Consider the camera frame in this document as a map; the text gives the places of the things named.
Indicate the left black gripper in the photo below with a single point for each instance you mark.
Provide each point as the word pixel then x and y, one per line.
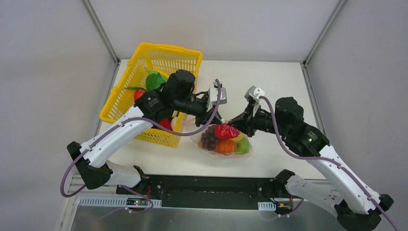
pixel 206 108

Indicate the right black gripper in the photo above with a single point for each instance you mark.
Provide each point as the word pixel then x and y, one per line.
pixel 249 118

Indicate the yellow lemon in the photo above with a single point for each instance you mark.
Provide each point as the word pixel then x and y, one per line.
pixel 238 138

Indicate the dark purple grape bunch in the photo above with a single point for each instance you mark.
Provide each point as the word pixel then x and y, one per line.
pixel 208 140

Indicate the red bell pepper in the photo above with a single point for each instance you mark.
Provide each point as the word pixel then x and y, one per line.
pixel 225 131

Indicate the green apple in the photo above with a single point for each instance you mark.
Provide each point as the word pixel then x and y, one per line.
pixel 243 146

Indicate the clear zip top bag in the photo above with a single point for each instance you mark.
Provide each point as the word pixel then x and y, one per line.
pixel 195 138

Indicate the small orange pumpkin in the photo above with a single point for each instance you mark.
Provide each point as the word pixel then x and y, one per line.
pixel 226 147

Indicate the green leafy bok choy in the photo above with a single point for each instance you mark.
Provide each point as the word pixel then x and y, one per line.
pixel 154 80

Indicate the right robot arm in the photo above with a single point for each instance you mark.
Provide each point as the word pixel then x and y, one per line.
pixel 355 205

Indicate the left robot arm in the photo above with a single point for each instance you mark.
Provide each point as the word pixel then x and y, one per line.
pixel 91 158

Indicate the white mushroom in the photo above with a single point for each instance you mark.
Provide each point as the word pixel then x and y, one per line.
pixel 173 122

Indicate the red tomato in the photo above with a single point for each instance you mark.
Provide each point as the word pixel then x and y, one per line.
pixel 138 93

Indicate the yellow plastic basket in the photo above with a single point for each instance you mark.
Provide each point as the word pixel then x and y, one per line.
pixel 163 58

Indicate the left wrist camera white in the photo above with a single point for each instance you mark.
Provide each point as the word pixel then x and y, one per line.
pixel 213 97

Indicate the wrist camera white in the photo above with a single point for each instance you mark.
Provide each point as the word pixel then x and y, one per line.
pixel 213 97
pixel 253 95

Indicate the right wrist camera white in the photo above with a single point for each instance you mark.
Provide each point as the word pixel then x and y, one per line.
pixel 253 95

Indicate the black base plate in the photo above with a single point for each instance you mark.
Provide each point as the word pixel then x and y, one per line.
pixel 211 192

